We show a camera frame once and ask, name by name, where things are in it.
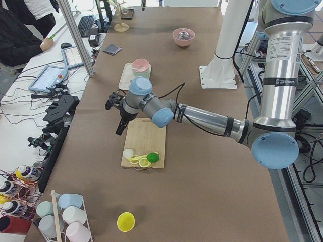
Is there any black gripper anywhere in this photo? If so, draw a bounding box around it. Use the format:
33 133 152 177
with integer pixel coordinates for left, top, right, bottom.
116 108 136 135
141 0 146 11

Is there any white ceramic spoon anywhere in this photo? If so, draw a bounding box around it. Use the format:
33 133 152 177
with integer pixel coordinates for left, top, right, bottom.
126 67 148 72

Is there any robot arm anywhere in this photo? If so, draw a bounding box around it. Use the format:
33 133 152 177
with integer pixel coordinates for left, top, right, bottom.
116 1 319 169

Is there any mint green bowl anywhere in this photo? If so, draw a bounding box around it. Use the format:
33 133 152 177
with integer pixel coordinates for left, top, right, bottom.
132 70 150 79

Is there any pink bowl with ice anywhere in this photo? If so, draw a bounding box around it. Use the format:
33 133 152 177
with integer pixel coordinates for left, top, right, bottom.
172 28 195 47

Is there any wooden cutting board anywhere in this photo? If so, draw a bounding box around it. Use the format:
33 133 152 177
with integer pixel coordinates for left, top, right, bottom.
124 118 166 169

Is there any wooden cup tree stand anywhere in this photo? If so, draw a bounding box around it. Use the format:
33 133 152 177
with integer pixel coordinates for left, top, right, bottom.
114 1 129 32

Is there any cream rabbit tray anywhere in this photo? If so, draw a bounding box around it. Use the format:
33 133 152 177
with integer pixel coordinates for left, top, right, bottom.
118 63 152 90

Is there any upper lemon slice toy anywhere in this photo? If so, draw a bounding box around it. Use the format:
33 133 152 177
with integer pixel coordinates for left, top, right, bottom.
128 155 140 165

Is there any lemon slice toy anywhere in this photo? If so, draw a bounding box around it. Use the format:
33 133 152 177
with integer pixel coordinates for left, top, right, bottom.
128 155 140 165
138 157 151 168

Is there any green lime toy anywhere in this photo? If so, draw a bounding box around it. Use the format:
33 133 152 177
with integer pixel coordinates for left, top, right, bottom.
147 152 160 163

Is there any lower lemon slice toy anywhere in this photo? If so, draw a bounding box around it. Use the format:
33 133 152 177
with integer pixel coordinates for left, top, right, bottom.
138 157 151 168

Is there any grey purple folded cloth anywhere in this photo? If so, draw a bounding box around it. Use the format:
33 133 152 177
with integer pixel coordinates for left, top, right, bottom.
103 44 122 56

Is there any black keyboard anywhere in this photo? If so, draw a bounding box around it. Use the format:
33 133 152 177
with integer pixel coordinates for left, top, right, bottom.
78 15 94 38

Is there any upper blue teach pendant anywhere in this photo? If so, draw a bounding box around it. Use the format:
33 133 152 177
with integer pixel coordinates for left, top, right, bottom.
61 46 83 70

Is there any blue teach pendant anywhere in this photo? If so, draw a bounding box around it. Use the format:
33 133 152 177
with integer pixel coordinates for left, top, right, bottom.
28 65 68 93
61 46 83 70

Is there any lower blue teach pendant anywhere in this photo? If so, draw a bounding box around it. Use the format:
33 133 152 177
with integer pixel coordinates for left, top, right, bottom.
28 65 68 93

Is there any light blue cup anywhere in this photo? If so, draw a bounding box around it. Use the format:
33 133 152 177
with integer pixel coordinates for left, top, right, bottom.
58 193 83 209

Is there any cream white cup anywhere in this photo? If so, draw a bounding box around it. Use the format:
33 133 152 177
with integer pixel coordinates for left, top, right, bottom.
62 206 87 224

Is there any yellow sauce bottle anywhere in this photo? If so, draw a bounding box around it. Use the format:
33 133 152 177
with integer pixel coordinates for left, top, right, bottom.
16 166 41 182

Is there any mint green cup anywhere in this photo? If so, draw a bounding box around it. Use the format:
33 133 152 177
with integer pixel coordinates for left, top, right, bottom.
36 201 54 218

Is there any pale pink cup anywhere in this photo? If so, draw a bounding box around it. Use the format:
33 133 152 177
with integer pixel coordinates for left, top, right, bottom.
66 221 91 242

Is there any seated person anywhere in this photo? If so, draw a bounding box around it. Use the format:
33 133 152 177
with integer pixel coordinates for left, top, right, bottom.
1 8 53 66

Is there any grey cup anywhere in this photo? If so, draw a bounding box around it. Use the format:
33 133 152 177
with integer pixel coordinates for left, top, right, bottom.
38 215 57 238

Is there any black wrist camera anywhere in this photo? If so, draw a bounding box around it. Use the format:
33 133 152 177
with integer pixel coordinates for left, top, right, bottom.
105 91 125 110

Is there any black camera cable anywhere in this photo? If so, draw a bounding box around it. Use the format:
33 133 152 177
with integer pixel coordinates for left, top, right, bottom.
156 82 186 100

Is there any aluminium frame post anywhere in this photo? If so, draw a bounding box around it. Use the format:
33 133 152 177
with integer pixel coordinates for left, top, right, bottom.
58 0 94 77

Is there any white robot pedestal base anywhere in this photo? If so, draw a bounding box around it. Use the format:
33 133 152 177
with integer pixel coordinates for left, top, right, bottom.
199 0 253 89

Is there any white wire cup rack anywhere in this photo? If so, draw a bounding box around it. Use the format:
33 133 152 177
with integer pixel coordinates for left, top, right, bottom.
34 191 93 241

